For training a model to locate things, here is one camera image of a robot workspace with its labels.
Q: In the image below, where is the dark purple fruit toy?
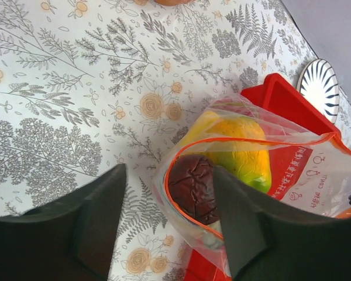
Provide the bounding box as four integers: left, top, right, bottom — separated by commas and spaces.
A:
168, 154, 219, 225

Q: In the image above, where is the orange plastic tub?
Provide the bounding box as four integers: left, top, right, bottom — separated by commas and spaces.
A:
154, 0, 193, 6

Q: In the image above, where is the striped round plate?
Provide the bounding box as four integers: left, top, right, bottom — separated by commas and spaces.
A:
297, 59, 340, 124

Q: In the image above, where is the yellow orange mango toy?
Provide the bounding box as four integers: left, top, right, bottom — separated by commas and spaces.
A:
178, 111, 271, 193

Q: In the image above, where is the red plastic tray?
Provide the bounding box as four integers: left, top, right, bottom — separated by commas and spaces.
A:
184, 73, 342, 281

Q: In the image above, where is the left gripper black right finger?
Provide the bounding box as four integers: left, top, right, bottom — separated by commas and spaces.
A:
213, 166, 351, 280

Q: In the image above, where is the orange fruit toy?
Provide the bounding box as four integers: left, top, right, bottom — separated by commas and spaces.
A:
335, 207, 351, 219

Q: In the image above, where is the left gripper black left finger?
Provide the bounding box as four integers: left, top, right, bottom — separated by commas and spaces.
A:
0, 164, 127, 280

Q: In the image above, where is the clear zip top bag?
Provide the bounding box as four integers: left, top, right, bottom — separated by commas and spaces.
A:
153, 97, 351, 280

